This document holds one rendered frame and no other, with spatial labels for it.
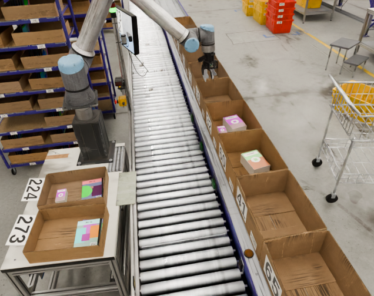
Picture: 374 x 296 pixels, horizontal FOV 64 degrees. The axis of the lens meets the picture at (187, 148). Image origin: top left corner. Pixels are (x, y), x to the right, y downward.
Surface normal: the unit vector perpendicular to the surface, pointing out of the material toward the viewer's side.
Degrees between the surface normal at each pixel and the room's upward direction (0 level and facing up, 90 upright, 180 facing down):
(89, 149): 90
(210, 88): 89
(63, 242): 2
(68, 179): 89
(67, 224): 2
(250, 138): 90
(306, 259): 1
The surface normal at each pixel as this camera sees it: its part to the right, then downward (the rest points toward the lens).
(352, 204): -0.04, -0.79
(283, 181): 0.14, 0.60
